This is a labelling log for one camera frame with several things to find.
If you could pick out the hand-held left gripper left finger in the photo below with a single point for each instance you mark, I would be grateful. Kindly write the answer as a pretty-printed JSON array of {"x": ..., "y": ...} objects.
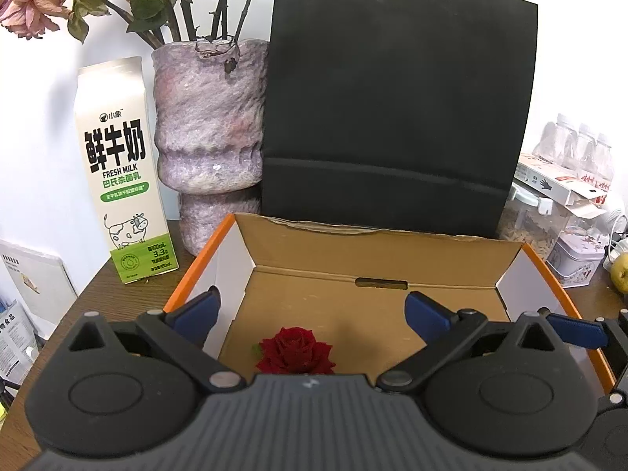
[{"x": 196, "y": 316}]

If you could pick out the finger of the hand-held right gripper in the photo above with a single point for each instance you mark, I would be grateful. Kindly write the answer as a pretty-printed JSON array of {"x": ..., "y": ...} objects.
[{"x": 576, "y": 331}]

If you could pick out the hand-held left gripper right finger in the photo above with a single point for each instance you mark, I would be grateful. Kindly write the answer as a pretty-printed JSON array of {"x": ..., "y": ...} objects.
[{"x": 427, "y": 316}]

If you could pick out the orange cardboard box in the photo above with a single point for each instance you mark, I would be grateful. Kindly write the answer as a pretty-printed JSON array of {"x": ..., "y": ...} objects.
[{"x": 343, "y": 260}]

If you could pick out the red rose flower head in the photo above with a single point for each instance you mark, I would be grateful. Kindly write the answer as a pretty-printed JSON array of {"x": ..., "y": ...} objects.
[{"x": 294, "y": 351}]

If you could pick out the white patterned tin box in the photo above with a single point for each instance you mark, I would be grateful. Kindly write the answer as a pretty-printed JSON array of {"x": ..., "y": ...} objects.
[{"x": 574, "y": 260}]

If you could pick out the yellow-green apple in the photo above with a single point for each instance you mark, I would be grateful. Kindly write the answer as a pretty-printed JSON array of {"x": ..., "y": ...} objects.
[{"x": 620, "y": 272}]

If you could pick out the clear plastic food container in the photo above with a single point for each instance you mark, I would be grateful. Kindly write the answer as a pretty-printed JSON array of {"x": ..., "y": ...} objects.
[{"x": 530, "y": 225}]

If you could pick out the white round device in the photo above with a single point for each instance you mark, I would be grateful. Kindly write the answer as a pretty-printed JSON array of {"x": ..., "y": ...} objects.
[{"x": 619, "y": 221}]

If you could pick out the white flat carton red print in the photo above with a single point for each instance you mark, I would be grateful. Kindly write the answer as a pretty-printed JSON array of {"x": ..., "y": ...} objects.
[{"x": 554, "y": 181}]

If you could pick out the white board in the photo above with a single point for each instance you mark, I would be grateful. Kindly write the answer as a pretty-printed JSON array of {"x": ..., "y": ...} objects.
[{"x": 34, "y": 284}]

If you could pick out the white and green milk carton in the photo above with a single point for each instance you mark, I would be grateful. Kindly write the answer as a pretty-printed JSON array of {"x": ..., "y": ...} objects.
[{"x": 117, "y": 157}]

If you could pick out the blue and white packet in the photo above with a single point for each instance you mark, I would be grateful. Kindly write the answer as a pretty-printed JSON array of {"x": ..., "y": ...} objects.
[{"x": 14, "y": 338}]

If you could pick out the purple textured vase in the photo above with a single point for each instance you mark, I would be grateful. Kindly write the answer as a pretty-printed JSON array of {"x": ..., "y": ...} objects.
[{"x": 206, "y": 132}]

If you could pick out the black paper bag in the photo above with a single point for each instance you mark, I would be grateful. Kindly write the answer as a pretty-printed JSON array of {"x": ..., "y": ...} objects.
[{"x": 392, "y": 108}]

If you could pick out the bunch of dried roses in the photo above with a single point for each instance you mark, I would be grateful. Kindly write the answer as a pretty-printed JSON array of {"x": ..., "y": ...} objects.
[{"x": 29, "y": 0}]

